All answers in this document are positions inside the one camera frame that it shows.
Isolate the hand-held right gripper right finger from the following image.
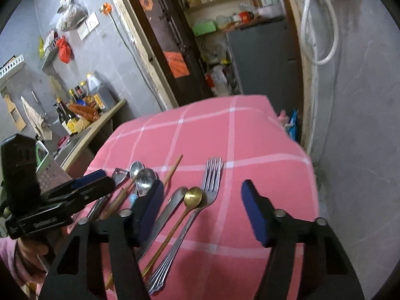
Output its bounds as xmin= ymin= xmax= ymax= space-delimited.
xmin=240 ymin=179 xmax=366 ymax=300

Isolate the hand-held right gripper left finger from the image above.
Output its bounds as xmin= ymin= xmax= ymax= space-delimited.
xmin=37 ymin=179 xmax=165 ymax=300

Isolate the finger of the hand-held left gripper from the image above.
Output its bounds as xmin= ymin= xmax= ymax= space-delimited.
xmin=71 ymin=169 xmax=107 ymax=189
xmin=39 ymin=176 xmax=116 ymax=213

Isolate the silver utensil handle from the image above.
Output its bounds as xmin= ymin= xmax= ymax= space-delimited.
xmin=86 ymin=194 xmax=111 ymax=222

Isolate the silver butter knife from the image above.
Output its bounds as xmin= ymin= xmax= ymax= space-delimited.
xmin=136 ymin=186 xmax=189 ymax=263

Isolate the dark wooden chopstick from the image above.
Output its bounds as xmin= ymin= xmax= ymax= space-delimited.
xmin=102 ymin=177 xmax=138 ymax=219

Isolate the blue handled small spoon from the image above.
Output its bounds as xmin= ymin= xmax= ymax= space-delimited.
xmin=129 ymin=168 xmax=158 ymax=208

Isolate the perforated metal utensil holder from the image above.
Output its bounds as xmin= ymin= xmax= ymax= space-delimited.
xmin=36 ymin=159 xmax=74 ymax=194

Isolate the gold spoon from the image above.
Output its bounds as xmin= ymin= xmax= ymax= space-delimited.
xmin=141 ymin=186 xmax=204 ymax=279

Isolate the small silver spoon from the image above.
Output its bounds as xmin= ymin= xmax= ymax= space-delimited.
xmin=129 ymin=161 xmax=145 ymax=179

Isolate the light wooden chopstick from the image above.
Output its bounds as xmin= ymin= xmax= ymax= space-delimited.
xmin=159 ymin=154 xmax=184 ymax=188

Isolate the silver fork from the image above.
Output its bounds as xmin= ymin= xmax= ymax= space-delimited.
xmin=146 ymin=157 xmax=225 ymax=296

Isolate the person's left hand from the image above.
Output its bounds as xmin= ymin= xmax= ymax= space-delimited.
xmin=14 ymin=234 xmax=52 ymax=276

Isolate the steel sink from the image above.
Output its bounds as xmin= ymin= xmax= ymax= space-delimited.
xmin=51 ymin=128 xmax=93 ymax=163

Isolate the beige towel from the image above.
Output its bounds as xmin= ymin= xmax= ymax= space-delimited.
xmin=20 ymin=95 xmax=53 ymax=141

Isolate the wooden board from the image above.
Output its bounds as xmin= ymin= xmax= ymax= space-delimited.
xmin=1 ymin=87 xmax=27 ymax=132

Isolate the kitchen counter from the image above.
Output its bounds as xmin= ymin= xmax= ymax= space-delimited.
xmin=58 ymin=98 xmax=127 ymax=169

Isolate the yellow label soy sauce bottle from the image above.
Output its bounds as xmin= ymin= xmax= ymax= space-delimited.
xmin=55 ymin=98 xmax=79 ymax=136

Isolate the orange snack packet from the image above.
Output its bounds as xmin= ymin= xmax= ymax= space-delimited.
xmin=67 ymin=103 xmax=102 ymax=122

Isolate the hanging metal tool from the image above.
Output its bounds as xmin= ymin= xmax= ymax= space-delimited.
xmin=30 ymin=89 xmax=47 ymax=116

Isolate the large oil bottle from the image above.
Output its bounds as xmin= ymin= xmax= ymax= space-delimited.
xmin=86 ymin=72 xmax=117 ymax=113

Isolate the pink checked tablecloth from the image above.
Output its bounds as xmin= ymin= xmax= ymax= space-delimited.
xmin=67 ymin=95 xmax=319 ymax=300

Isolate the blue brush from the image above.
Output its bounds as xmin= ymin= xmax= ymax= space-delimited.
xmin=286 ymin=109 xmax=301 ymax=141

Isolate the red plastic bag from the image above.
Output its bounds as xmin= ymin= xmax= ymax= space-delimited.
xmin=55 ymin=36 xmax=73 ymax=64

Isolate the white plastic bag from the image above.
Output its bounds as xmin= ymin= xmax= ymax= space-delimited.
xmin=204 ymin=65 xmax=233 ymax=97

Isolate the orange door sticker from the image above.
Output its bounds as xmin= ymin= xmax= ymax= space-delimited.
xmin=162 ymin=51 xmax=191 ymax=79

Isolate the dark wooden door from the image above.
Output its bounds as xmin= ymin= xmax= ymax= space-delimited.
xmin=117 ymin=0 xmax=213 ymax=107

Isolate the grey refrigerator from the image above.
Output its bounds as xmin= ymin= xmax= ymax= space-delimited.
xmin=225 ymin=17 xmax=302 ymax=97

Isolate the plastic bag of dried goods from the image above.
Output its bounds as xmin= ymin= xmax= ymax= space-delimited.
xmin=56 ymin=0 xmax=89 ymax=32

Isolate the green box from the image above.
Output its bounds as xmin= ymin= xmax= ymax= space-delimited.
xmin=191 ymin=20 xmax=218 ymax=36

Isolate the white rice cooker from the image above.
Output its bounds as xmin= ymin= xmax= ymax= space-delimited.
xmin=256 ymin=0 xmax=286 ymax=19

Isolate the white plastic wall rack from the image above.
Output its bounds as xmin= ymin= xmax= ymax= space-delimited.
xmin=0 ymin=54 xmax=25 ymax=78

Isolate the metal wire wall rack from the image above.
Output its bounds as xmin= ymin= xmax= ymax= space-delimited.
xmin=40 ymin=42 xmax=63 ymax=71

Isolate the wooden door frame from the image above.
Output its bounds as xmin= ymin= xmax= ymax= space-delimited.
xmin=101 ymin=0 xmax=319 ymax=163

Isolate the white wall socket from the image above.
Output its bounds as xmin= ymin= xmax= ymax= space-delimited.
xmin=85 ymin=12 xmax=101 ymax=33

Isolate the white hose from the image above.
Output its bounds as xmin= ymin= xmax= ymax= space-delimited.
xmin=300 ymin=0 xmax=340 ymax=66

